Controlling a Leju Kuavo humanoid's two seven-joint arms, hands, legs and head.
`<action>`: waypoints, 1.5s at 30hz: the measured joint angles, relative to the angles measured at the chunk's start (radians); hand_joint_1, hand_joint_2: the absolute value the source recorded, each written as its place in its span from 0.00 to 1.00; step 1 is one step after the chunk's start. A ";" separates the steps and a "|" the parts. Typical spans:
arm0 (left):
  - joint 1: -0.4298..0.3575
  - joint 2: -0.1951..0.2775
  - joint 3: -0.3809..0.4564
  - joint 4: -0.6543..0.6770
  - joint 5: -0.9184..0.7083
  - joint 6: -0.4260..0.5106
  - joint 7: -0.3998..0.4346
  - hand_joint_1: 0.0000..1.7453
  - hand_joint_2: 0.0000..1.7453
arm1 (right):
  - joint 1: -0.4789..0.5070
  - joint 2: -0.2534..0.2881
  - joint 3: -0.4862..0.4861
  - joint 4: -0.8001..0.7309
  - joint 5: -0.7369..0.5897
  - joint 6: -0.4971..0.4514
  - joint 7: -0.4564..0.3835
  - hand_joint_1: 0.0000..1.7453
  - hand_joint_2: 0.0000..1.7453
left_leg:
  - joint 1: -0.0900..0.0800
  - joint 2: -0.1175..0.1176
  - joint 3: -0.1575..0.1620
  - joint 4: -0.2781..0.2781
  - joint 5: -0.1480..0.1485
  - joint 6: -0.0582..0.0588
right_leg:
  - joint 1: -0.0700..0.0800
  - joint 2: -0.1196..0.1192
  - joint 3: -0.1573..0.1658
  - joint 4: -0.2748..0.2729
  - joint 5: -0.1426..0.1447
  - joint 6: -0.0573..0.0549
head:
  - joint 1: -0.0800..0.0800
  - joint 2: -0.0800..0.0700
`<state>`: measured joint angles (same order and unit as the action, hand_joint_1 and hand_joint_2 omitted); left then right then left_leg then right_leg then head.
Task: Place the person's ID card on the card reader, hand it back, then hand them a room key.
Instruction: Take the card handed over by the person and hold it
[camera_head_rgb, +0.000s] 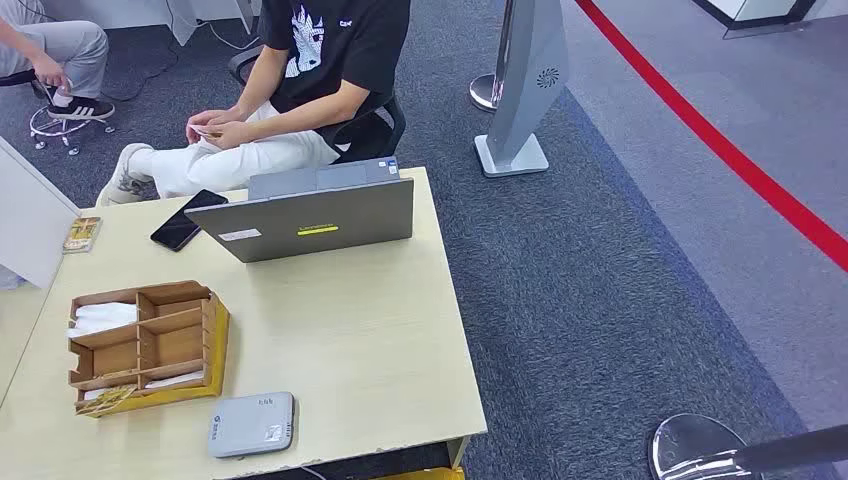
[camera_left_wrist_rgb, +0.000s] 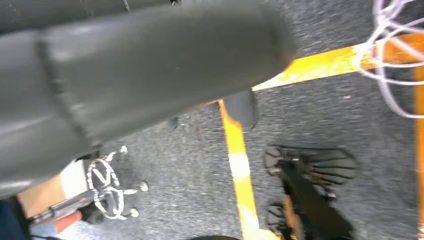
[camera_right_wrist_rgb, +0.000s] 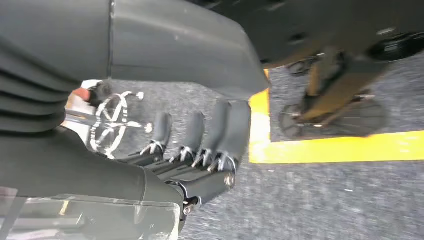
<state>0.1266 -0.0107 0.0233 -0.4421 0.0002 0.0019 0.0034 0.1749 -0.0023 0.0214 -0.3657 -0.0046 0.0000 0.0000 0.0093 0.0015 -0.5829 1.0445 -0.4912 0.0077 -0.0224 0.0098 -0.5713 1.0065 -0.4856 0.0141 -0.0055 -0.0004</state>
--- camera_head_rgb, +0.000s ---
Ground person's left hand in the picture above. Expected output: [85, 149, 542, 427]
[206, 121, 257, 152]

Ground person's right hand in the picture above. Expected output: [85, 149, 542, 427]
[186, 105, 248, 144]

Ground person in black shirt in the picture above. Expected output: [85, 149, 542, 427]
[95, 0, 412, 208]

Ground person in grey trousers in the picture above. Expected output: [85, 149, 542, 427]
[0, 16, 115, 122]

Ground small yellow printed card pack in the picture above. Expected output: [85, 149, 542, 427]
[62, 216, 103, 255]

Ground white card stack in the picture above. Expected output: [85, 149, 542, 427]
[67, 302, 139, 339]

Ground grey card reader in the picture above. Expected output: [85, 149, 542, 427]
[207, 391, 296, 460]

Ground yellow patterned card sleeves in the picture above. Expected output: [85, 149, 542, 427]
[74, 385, 139, 419]

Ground black smartphone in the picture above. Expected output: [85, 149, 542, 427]
[150, 189, 230, 253]

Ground grey laptop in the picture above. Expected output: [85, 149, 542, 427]
[184, 156, 415, 264]

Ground black office chair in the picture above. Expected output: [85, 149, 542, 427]
[228, 13, 407, 165]

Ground chrome base stool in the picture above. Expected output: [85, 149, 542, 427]
[0, 68, 117, 158]

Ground white partition panel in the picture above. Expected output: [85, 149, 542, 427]
[0, 137, 81, 291]

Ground wooden compartment organizer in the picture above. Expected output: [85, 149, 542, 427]
[67, 280, 220, 407]

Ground silver kiosk stand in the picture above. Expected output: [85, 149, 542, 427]
[474, 0, 570, 179]

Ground yellow box under desk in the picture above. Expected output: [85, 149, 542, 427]
[370, 466, 466, 480]

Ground red barrier belt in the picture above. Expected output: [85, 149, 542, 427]
[574, 0, 848, 274]

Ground white display counter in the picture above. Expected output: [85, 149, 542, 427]
[692, 0, 848, 41]

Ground black floor cable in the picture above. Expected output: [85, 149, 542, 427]
[99, 0, 200, 104]

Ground white floor cable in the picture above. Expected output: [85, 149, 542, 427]
[197, 18, 261, 52]

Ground chrome stanchion post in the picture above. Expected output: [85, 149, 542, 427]
[469, 0, 517, 114]

